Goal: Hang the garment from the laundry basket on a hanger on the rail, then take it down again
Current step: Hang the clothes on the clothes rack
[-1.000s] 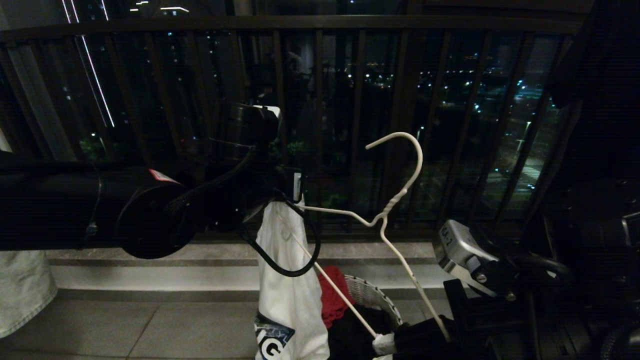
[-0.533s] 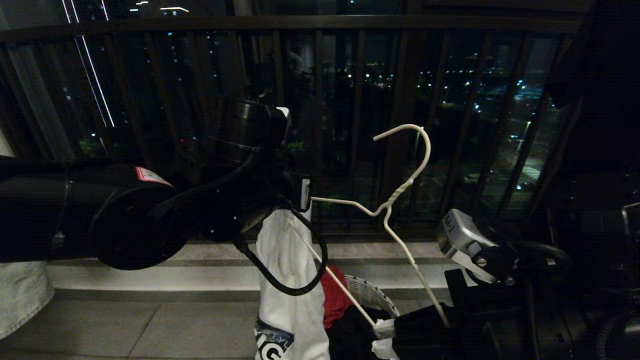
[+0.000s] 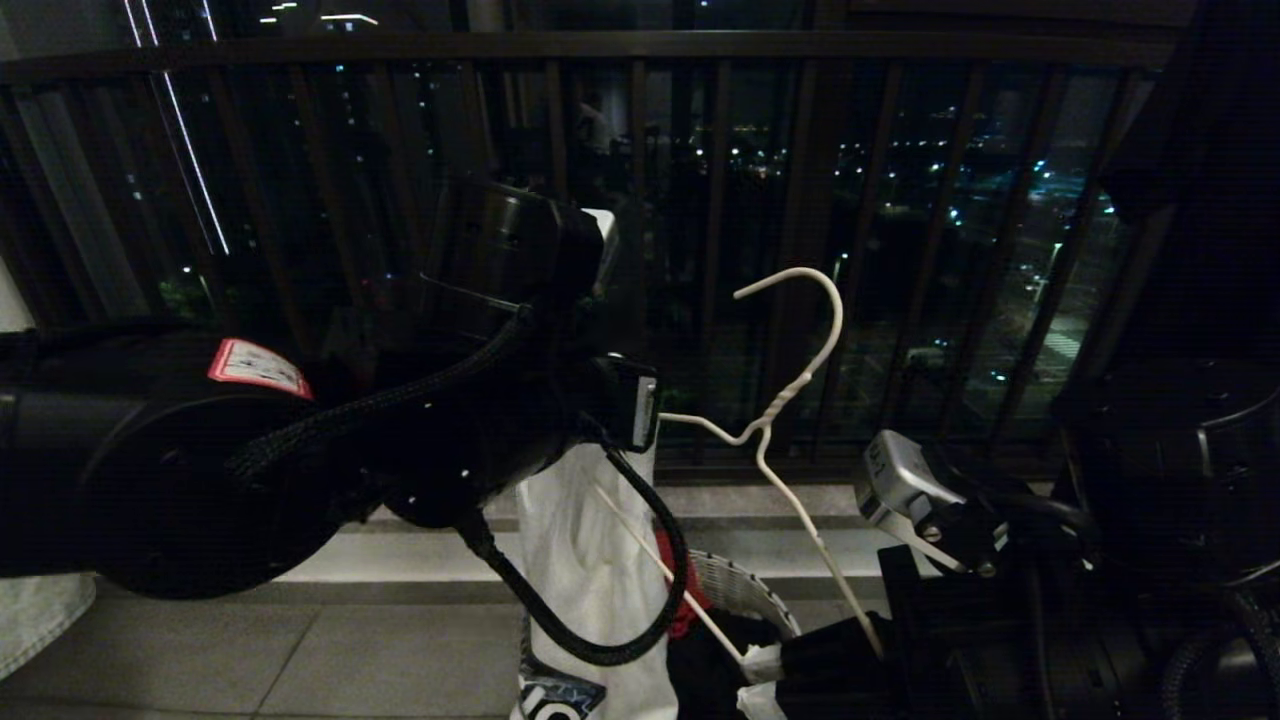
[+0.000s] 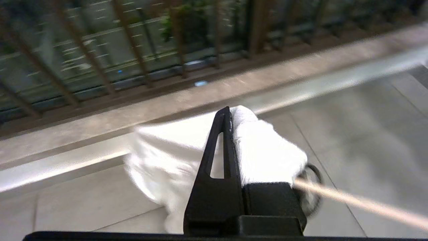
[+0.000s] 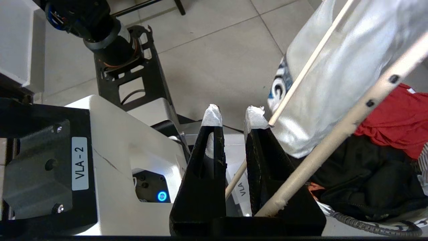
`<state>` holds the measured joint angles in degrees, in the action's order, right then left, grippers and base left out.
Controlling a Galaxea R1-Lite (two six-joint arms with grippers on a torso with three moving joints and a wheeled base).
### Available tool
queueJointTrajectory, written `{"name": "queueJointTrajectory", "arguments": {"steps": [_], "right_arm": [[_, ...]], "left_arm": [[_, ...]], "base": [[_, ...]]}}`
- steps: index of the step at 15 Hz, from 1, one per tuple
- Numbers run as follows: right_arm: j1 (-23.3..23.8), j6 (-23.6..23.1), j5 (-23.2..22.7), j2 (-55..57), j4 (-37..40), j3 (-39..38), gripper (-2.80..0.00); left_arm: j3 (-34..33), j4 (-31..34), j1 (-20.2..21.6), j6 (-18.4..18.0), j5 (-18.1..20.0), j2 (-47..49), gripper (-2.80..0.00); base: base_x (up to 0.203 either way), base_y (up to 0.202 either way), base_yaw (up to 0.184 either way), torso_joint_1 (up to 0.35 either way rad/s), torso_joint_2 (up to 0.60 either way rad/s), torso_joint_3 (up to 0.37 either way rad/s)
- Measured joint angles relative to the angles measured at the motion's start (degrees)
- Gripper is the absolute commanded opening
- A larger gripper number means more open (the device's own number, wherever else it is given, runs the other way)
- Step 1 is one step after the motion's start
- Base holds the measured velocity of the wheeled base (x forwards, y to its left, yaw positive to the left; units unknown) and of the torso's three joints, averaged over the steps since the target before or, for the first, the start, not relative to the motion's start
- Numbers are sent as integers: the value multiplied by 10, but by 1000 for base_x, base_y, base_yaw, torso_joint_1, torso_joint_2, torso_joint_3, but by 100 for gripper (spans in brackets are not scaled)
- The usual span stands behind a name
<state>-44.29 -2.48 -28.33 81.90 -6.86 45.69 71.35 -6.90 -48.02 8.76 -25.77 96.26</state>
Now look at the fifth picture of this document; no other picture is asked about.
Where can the white printed garment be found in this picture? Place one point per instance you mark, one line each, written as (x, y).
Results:
(351, 67)

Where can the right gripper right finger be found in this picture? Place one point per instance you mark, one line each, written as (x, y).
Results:
(267, 160)

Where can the thick beige rack pole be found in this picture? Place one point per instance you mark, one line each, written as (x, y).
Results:
(351, 124)

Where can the thin wooden hanger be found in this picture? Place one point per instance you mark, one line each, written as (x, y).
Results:
(301, 80)

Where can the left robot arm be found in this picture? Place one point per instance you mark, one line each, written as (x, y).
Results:
(100, 30)

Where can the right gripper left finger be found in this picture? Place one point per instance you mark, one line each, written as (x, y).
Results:
(200, 201)

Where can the red garment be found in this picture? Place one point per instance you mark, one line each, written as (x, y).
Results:
(394, 117)

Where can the black furniture leg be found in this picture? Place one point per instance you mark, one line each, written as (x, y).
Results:
(180, 6)

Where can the black garment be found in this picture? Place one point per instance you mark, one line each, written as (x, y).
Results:
(361, 174)

